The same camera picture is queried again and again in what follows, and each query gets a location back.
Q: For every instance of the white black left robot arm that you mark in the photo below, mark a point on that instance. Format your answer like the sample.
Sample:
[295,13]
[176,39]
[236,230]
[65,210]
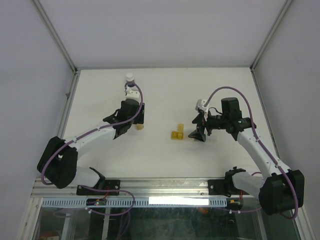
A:
[58,164]

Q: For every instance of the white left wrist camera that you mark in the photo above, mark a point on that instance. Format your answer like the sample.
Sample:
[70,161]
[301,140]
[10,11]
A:
[132,92]

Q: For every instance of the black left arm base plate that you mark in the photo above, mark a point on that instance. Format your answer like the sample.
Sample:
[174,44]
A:
[109,187]

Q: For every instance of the aluminium mounting rail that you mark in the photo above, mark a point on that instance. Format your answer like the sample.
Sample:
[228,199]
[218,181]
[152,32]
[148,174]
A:
[189,187]

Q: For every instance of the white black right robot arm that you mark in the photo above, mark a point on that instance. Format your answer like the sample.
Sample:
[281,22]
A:
[279,189]

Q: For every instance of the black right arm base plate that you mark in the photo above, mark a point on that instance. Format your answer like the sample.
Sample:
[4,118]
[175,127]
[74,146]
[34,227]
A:
[218,187]

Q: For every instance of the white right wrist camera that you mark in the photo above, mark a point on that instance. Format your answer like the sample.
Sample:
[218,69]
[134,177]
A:
[201,108]

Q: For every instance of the white slotted cable duct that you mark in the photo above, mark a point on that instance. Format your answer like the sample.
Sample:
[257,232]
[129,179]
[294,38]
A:
[139,202]

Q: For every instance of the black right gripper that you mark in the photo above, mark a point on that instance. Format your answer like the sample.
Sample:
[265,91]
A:
[200,120]

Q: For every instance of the clear glass pill bottle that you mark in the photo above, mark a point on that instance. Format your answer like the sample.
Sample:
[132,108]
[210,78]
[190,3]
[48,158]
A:
[139,126]

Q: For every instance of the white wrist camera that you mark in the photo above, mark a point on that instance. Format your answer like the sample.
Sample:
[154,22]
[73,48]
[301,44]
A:
[132,92]
[201,108]

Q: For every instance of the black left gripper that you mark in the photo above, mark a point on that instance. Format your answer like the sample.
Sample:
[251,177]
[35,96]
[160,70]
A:
[139,119]

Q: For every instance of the aluminium cage frame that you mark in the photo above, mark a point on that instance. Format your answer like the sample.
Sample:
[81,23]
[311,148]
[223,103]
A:
[278,40]

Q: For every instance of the white-capped dark pill bottle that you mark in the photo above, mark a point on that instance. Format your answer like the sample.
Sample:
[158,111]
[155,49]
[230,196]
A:
[130,80]

